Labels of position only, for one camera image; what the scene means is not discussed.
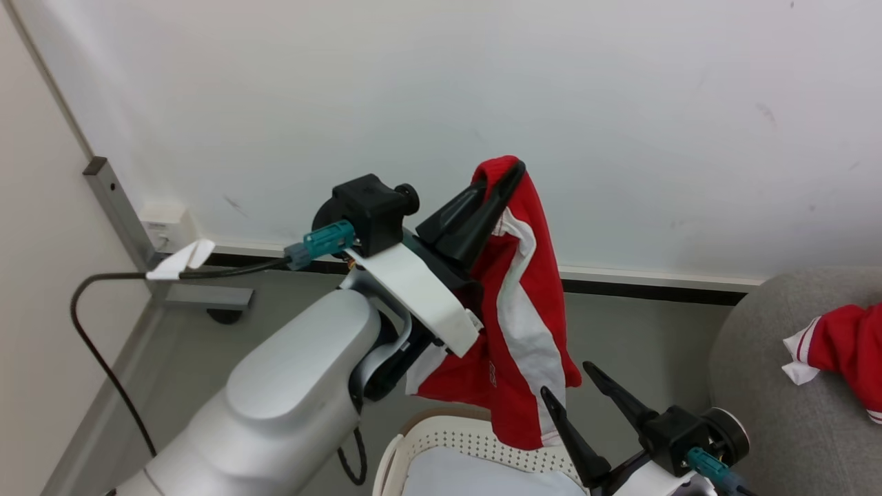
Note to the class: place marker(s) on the black frame foot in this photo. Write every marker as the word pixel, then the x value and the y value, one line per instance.
pixel 224 316

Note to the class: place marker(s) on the white wall socket box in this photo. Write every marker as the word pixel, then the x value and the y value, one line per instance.
pixel 169 224

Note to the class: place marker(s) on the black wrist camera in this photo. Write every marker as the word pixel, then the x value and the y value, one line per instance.
pixel 679 430
pixel 368 207

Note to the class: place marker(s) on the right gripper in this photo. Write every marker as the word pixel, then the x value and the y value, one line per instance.
pixel 654 482

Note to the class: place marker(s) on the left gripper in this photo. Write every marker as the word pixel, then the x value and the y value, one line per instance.
pixel 427 289

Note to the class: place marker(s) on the white laundry basket brown rim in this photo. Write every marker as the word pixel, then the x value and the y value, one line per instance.
pixel 455 434

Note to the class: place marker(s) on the grey upholstered seat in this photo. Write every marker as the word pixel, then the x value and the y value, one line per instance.
pixel 772 427

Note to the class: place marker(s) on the white black baseboard strip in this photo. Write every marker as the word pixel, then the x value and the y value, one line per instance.
pixel 654 284

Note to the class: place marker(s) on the red top striped cuff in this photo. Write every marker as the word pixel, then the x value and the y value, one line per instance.
pixel 844 344

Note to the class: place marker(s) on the white cloth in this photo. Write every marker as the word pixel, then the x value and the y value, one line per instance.
pixel 475 477

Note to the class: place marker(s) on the white tape tag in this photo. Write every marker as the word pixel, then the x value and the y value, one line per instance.
pixel 182 258

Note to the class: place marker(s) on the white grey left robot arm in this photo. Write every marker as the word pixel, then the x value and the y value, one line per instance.
pixel 289 386

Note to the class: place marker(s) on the red shorts white band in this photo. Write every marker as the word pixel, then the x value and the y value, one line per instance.
pixel 537 234

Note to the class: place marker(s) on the grey metal frame post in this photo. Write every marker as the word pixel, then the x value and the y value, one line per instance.
pixel 120 207

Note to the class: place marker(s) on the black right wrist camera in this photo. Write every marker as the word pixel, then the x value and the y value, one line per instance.
pixel 679 430

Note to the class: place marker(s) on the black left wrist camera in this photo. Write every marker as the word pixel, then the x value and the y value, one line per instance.
pixel 368 207

